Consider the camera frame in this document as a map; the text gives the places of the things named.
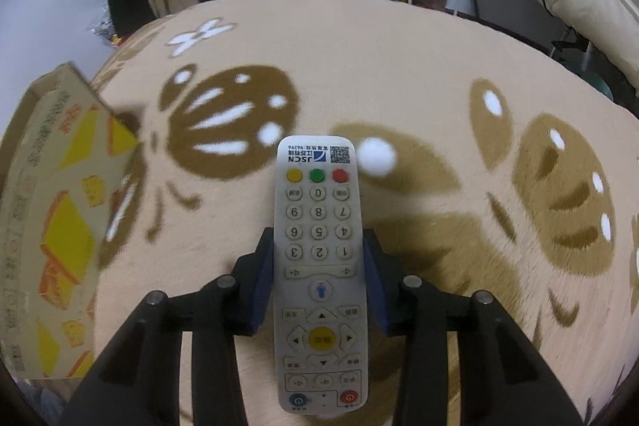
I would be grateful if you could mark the white remote control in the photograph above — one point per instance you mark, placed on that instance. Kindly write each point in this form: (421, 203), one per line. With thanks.
(319, 216)

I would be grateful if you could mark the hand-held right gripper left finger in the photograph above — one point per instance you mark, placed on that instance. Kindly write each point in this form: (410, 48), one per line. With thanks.
(262, 286)

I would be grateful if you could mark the cardboard box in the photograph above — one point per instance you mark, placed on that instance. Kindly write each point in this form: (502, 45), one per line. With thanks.
(60, 186)

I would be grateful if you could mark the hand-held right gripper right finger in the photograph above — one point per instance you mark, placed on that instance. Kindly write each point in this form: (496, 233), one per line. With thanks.
(374, 286)

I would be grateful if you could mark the clear bag with yellow toys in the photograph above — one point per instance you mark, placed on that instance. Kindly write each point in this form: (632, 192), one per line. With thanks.
(107, 29)

